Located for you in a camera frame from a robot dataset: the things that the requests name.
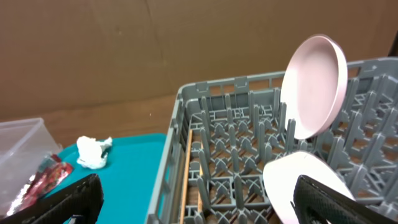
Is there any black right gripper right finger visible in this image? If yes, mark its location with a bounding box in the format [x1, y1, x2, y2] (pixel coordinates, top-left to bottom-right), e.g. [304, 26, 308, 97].
[292, 175, 397, 224]

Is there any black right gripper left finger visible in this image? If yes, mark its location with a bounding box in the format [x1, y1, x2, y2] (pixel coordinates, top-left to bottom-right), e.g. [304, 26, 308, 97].
[1, 174, 104, 224]

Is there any red silver snack wrapper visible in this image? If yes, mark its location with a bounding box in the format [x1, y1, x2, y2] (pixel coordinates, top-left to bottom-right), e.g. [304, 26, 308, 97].
[6, 154, 74, 217]

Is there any small pink bowl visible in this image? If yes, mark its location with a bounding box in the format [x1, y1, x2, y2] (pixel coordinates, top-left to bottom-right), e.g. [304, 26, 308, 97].
[262, 151, 354, 224]

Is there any white napkin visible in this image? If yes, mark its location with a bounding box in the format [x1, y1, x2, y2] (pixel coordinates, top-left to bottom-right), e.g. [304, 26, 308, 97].
[76, 136, 113, 170]

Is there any grey dishwasher rack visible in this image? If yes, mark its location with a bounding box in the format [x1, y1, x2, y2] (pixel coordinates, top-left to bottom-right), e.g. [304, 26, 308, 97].
[145, 57, 397, 223]

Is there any large white plate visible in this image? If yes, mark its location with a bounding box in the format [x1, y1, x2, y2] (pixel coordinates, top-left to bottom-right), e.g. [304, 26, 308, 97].
[280, 34, 348, 140]

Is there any teal serving tray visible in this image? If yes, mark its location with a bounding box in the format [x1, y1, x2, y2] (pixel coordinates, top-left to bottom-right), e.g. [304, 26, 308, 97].
[47, 134, 166, 224]

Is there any clear plastic bin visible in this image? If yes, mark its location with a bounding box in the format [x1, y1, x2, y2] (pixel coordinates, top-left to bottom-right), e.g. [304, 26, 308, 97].
[1, 118, 62, 215]

